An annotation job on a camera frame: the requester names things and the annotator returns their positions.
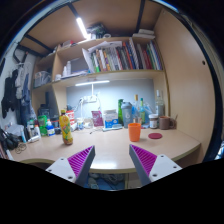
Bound hanging dark clothes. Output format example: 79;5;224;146
0;63;34;126

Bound green plastic container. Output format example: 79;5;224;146
37;114;49;137

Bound green glass bottle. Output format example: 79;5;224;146
117;98;125;126

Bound orange plastic cup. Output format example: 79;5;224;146
127;122;142;143

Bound flat round red coaster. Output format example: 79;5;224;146
147;132;163;140

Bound white bottle with blue lid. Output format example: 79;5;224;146
46;119;56;137

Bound ceiling light tube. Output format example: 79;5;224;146
75;17;90;40

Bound red and white canister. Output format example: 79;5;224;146
65;110;76;131

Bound white wall power strip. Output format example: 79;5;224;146
82;95;98;104

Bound yellow-labelled tea drink bottle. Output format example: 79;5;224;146
59;109;74;146

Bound maroon pouch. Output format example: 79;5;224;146
91;110;105;128

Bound silver metal cylinder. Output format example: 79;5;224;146
28;134;42;144

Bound light blue hairbrush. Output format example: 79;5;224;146
102;124;124;132

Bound brown ceramic mug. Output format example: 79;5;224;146
158;115;176;131

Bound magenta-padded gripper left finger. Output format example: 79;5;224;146
45;144;96;188

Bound clear glass bottle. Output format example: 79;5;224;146
155;89;166;118

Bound white and blue carton box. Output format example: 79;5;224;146
102;109;120;130

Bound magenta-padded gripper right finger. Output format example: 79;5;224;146
128;143;184;187

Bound glass bottle with yellow cap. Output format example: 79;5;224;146
132;94;142;124

